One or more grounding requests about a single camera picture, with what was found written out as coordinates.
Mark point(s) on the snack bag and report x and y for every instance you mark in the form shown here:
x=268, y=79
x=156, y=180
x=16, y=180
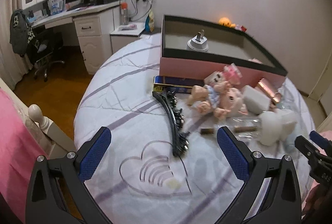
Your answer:
x=150, y=23

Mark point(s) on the blue and gold box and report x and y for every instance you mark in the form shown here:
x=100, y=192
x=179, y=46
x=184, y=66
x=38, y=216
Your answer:
x=178, y=85

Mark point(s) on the black office chair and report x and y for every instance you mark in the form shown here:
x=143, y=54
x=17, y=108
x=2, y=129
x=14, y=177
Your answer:
x=44, y=50

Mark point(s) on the white travel plug adapter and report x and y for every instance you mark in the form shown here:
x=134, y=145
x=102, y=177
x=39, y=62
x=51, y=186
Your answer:
x=198, y=43

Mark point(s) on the dark jacket on chair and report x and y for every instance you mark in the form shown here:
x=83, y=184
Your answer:
x=21, y=33

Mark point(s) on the orange toy storage box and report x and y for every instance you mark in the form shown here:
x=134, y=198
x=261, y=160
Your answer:
x=240, y=28

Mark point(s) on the white cat night light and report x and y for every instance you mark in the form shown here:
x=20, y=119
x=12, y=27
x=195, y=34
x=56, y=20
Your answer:
x=276, y=125

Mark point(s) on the white quilted striped bedspread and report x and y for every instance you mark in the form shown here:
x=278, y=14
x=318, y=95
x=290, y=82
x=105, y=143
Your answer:
x=144, y=170

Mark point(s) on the pink pig doll figure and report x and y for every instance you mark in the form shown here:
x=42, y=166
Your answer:
x=223, y=100

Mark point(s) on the rose gold metallic cup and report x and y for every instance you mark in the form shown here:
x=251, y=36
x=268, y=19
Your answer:
x=269, y=90

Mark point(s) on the white desk with drawers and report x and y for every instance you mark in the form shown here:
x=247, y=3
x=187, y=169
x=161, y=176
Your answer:
x=93, y=26

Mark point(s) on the right hand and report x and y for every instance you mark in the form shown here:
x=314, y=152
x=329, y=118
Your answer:
x=317, y=208

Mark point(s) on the pink blanket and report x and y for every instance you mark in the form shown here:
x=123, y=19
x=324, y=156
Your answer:
x=19, y=150

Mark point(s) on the clear glass bottle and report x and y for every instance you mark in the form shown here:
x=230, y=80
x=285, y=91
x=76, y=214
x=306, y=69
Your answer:
x=244, y=128

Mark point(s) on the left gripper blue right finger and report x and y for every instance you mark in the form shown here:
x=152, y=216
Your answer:
x=236, y=153

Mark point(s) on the black rhinestone hair clip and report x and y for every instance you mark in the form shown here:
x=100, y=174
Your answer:
x=168, y=100

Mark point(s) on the small white side cabinet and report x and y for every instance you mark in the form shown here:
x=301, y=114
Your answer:
x=126, y=34

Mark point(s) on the pink and black storage box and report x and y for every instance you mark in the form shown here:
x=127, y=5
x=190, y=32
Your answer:
x=226, y=46

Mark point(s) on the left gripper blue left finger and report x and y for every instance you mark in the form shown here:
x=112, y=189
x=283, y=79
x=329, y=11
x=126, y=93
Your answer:
x=91, y=153

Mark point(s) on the orange capped water bottle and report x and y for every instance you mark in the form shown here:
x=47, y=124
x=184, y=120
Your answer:
x=124, y=13

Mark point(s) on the orange octopus plush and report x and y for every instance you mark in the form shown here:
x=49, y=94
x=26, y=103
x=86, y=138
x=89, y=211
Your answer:
x=224, y=21

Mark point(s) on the pink brick block figure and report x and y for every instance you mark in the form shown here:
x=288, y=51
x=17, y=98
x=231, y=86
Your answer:
x=230, y=73

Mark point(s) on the white charger block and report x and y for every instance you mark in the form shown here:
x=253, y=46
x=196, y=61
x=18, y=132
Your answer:
x=256, y=101

